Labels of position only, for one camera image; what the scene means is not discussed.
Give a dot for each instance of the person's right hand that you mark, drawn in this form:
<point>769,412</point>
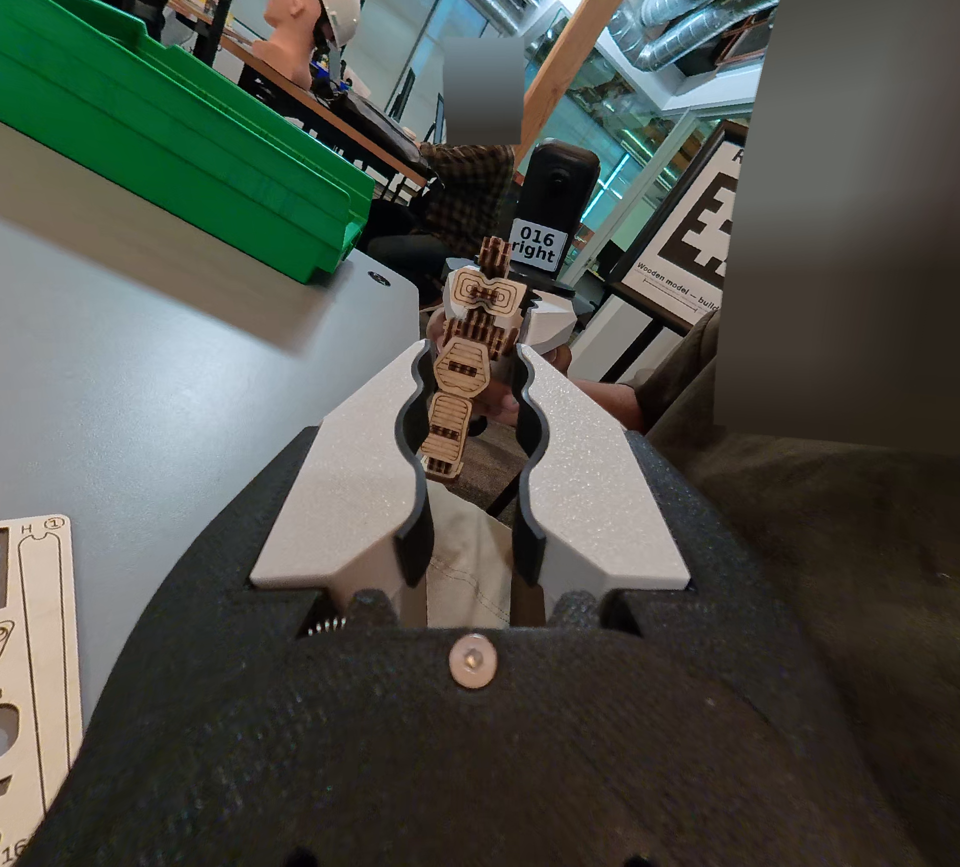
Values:
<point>496,403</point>

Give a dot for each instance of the layered wooden model assembly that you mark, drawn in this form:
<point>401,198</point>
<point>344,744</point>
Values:
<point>465,364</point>

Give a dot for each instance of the green plastic bin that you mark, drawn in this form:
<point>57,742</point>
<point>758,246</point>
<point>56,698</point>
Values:
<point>187,132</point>

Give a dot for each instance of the round desk grommet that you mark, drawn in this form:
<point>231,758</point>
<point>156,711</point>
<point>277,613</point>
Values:
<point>379,278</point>

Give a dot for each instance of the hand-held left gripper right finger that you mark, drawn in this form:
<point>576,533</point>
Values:
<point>600,507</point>

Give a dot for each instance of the wooden beam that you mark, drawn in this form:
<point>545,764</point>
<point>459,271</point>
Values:
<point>585,27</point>

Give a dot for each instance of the framed marker sign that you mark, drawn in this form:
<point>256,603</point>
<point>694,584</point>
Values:
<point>690,237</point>

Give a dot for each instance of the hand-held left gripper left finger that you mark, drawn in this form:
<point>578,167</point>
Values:
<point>337,507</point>

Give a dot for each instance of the person's beige pants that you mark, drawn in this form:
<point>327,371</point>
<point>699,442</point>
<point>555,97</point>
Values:
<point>472,567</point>

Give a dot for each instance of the person's right forearm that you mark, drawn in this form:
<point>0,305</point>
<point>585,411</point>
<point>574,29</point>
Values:
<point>611,402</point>

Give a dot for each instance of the mannequin head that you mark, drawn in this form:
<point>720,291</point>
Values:
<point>289,19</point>

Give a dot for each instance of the laser-cut plywood parts sheet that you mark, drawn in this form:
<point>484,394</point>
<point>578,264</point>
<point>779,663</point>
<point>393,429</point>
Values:
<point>37,619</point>

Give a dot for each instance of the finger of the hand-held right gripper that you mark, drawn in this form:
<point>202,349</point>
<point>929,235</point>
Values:
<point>551,323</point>

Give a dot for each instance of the grey desk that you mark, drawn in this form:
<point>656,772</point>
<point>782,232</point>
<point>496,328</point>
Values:
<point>187,394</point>

